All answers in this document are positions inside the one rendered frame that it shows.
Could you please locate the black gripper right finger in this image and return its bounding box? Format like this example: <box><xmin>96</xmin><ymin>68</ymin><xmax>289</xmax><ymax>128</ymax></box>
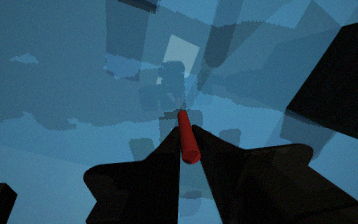
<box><xmin>192</xmin><ymin>125</ymin><xmax>314</xmax><ymax>224</ymax></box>

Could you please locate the red peg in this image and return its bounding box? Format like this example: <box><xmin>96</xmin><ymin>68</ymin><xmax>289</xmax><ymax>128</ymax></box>
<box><xmin>177</xmin><ymin>111</ymin><xmax>201</xmax><ymax>165</ymax></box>

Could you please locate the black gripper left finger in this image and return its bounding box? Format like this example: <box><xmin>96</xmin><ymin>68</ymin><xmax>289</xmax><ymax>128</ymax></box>
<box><xmin>83</xmin><ymin>126</ymin><xmax>181</xmax><ymax>224</ymax></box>

